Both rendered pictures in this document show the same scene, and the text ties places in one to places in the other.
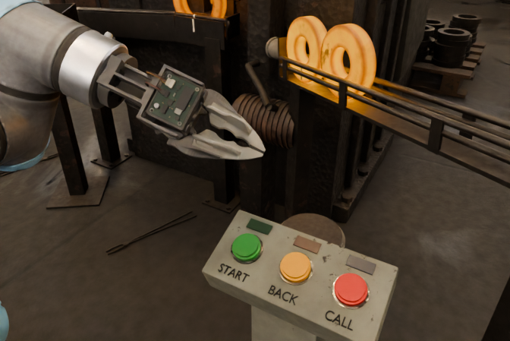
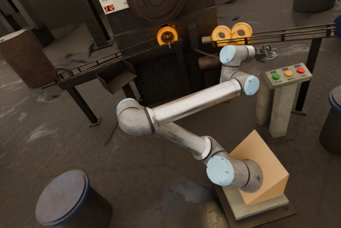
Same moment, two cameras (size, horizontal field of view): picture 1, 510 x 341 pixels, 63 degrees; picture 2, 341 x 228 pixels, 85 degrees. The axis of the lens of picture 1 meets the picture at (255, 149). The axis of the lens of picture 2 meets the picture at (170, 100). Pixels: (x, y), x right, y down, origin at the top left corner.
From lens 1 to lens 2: 104 cm
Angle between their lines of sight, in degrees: 21
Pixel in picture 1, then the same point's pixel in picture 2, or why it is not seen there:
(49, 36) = (244, 50)
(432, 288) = not seen: hidden behind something
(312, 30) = (225, 29)
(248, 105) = (205, 60)
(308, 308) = (297, 77)
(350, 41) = (243, 27)
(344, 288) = (300, 70)
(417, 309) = not seen: hidden behind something
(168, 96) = (268, 50)
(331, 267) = (293, 69)
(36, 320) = (186, 155)
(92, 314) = not seen: hidden behind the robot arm
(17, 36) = (239, 53)
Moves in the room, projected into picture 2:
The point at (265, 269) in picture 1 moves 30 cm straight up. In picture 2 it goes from (283, 77) to (291, 30)
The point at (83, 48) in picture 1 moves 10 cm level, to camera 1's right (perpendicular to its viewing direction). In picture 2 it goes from (250, 49) to (263, 40)
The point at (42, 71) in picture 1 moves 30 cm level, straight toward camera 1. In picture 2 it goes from (244, 58) to (316, 59)
